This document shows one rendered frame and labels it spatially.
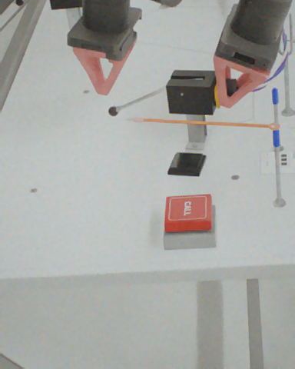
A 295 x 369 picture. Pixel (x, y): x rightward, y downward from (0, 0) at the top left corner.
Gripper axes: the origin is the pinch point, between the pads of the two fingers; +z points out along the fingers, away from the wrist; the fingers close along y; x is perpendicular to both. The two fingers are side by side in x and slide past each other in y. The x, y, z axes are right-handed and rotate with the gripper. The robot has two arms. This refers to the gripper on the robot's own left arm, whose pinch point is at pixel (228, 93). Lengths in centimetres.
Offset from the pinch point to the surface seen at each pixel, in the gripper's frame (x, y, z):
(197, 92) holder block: 3.7, -2.0, 0.1
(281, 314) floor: -60, 158, 187
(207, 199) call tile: -1.3, -16.9, 3.0
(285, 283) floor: -61, 180, 191
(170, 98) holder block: 6.4, -1.9, 2.2
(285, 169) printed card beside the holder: -9.2, -6.0, 3.5
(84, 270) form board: 8.4, -25.7, 10.7
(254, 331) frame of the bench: -21, 17, 55
